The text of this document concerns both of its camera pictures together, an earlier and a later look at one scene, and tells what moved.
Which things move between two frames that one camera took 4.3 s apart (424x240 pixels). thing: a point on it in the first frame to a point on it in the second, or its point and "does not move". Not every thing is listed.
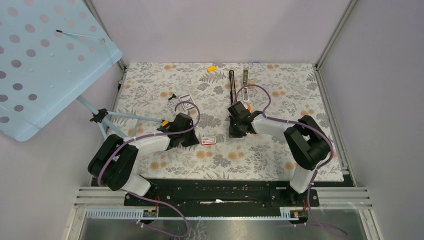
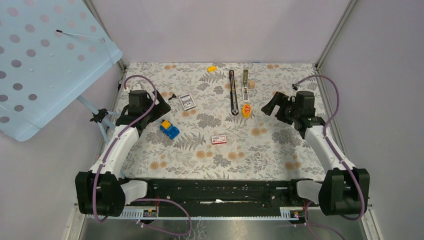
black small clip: x=173 y=96 does not move
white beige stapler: x=245 y=83 does not move
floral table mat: x=241 y=110 does not move
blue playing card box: x=186 y=98 does not move
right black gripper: x=232 y=133 to x=279 y=99
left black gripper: x=193 y=140 to x=160 y=108
